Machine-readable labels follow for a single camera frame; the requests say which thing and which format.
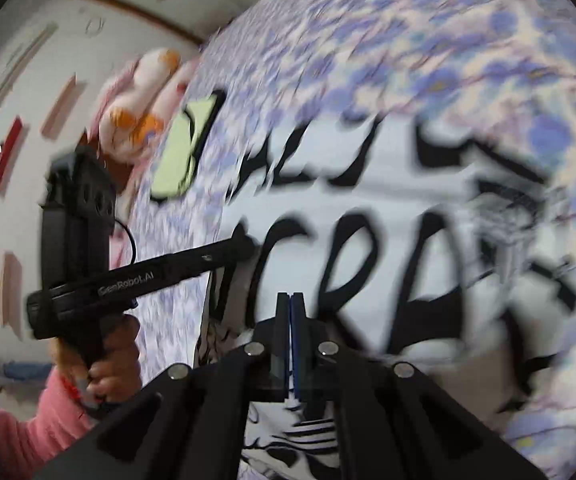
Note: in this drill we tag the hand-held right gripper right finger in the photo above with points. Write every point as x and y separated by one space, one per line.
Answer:
297 312

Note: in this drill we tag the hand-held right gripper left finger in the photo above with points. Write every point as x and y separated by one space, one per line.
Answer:
283 312

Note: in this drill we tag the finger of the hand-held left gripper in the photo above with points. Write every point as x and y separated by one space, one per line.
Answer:
213 257

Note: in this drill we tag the white black-printed shirt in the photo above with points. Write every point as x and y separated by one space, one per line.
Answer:
418 200

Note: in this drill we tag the person's left forearm pink sleeve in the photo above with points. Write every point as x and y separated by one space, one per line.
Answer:
13 425

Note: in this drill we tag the person's left hand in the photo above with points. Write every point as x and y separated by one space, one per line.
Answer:
118 355

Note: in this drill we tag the folded green black-trimmed garment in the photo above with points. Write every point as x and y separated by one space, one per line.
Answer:
173 160

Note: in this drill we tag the pink orange-printed pillow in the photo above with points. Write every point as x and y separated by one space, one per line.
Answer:
138 90

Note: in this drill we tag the purple floral blanket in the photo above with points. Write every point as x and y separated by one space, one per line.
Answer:
418 35

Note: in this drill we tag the pink wall strip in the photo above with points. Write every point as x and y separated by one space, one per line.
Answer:
10 292
60 105

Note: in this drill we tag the red wall strip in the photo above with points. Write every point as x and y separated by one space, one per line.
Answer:
5 152

